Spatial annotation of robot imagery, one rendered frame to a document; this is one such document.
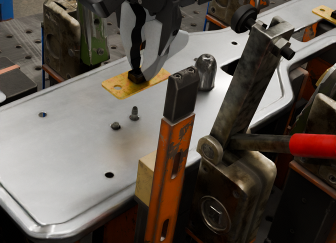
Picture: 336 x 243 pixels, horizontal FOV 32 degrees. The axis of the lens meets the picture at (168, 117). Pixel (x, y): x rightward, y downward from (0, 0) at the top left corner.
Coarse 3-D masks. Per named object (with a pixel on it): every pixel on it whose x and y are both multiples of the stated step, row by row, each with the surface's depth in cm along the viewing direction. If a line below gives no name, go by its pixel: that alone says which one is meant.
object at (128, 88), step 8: (128, 72) 69; (136, 72) 69; (160, 72) 71; (168, 72) 71; (104, 80) 68; (112, 80) 68; (120, 80) 69; (128, 80) 69; (136, 80) 68; (144, 80) 69; (152, 80) 69; (160, 80) 70; (104, 88) 67; (112, 88) 67; (128, 88) 68; (136, 88) 68; (144, 88) 68; (120, 96) 66; (128, 96) 67
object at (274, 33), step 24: (240, 24) 52; (264, 24) 52; (288, 24) 52; (264, 48) 51; (288, 48) 51; (240, 72) 54; (264, 72) 54; (240, 96) 55; (216, 120) 59; (240, 120) 58
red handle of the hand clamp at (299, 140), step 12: (228, 144) 60; (240, 144) 59; (252, 144) 58; (264, 144) 57; (276, 144) 55; (288, 144) 54; (300, 144) 53; (312, 144) 52; (324, 144) 51; (300, 156) 54; (312, 156) 52; (324, 156) 51
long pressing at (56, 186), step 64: (320, 0) 105; (128, 64) 82; (192, 64) 84; (0, 128) 68; (64, 128) 70; (128, 128) 71; (256, 128) 75; (0, 192) 61; (64, 192) 62; (128, 192) 62
